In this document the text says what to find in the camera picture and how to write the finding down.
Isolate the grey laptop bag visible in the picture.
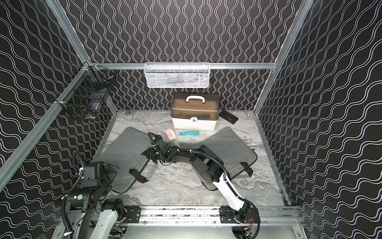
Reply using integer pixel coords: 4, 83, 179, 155
190, 127, 258, 179
94, 127, 158, 194

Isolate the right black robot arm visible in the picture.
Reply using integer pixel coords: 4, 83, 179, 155
142, 132, 260, 224

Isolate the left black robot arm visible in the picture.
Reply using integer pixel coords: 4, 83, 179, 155
61, 150, 127, 239

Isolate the pink computer mouse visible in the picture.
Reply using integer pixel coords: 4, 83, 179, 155
164, 128, 176, 140

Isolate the teal flat tool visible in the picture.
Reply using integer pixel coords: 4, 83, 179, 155
180, 130, 200, 135

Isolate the brown lid storage box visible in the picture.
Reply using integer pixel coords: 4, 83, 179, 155
171, 92, 219, 130

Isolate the black flat pouch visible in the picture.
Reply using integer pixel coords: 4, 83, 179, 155
219, 110, 239, 124

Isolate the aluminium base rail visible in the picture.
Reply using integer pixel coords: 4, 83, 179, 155
59, 205, 300, 226

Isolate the white mesh wall basket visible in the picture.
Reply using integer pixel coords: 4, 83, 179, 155
143, 62, 211, 88

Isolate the black wire wall basket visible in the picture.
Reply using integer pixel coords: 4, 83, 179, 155
58, 66, 117, 120

